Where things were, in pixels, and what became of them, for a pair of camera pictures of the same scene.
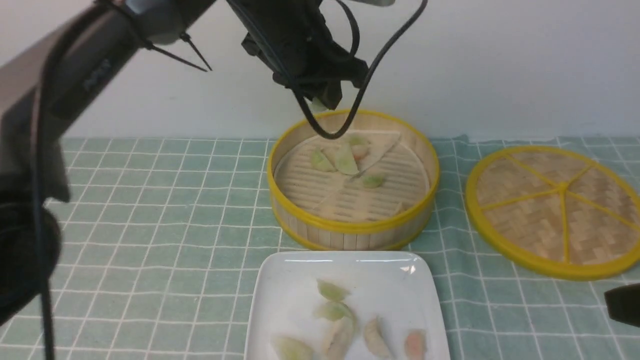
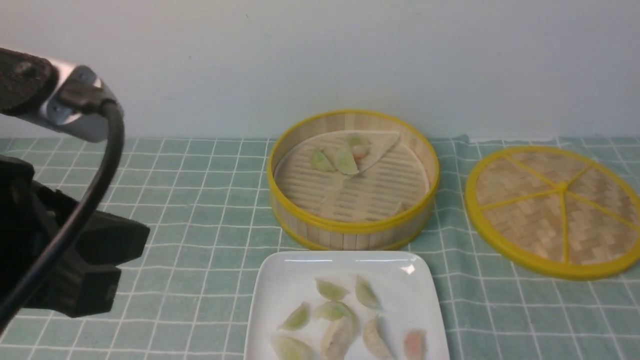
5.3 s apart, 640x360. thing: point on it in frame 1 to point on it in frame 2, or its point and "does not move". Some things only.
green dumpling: x=315 y=105 to x=297 y=318
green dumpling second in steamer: x=320 y=161 does not move
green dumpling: x=372 y=181 to x=366 y=294
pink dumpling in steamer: x=360 y=146 does not move
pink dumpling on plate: x=415 y=346 does not move
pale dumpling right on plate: x=375 y=341 does not move
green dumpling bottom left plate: x=288 y=348 does not move
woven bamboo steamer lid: x=552 y=214 does not move
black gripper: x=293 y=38 to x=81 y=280
